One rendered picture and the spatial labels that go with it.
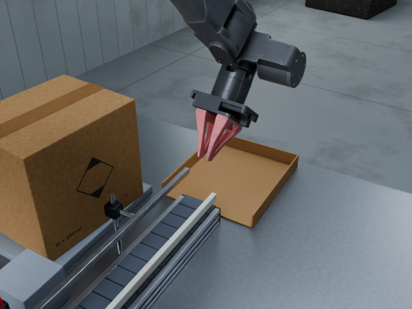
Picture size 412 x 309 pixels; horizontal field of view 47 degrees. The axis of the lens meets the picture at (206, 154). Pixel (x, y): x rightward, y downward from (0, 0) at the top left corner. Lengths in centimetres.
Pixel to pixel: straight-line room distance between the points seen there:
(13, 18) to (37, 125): 265
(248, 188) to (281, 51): 60
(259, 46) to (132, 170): 53
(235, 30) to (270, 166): 71
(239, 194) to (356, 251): 32
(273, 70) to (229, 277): 48
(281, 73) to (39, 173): 50
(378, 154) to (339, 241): 198
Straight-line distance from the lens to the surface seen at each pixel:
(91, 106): 107
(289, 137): 315
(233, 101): 76
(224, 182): 129
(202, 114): 76
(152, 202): 102
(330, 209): 124
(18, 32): 368
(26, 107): 111
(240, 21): 72
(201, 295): 101
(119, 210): 101
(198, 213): 106
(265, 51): 74
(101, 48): 424
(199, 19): 68
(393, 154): 314
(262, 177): 131
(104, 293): 96
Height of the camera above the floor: 160
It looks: 33 degrees down
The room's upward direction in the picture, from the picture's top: straight up
